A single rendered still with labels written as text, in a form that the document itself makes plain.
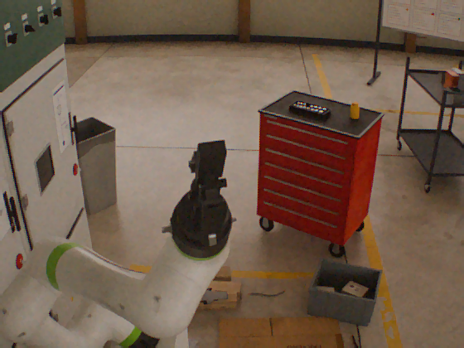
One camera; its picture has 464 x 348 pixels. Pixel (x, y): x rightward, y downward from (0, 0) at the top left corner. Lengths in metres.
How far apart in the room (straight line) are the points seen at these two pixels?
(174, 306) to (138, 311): 0.06
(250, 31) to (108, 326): 7.41
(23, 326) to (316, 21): 7.85
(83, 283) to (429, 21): 6.19
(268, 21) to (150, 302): 7.88
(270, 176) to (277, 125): 0.38
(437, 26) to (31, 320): 6.23
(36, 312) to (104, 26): 7.99
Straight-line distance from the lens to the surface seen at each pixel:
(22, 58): 1.92
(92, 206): 4.03
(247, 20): 8.47
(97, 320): 1.55
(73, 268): 1.07
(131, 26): 8.86
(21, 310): 1.19
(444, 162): 4.70
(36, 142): 2.05
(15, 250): 1.91
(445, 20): 6.80
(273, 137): 3.32
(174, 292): 0.85
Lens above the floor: 2.19
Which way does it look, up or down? 29 degrees down
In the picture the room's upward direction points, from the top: straight up
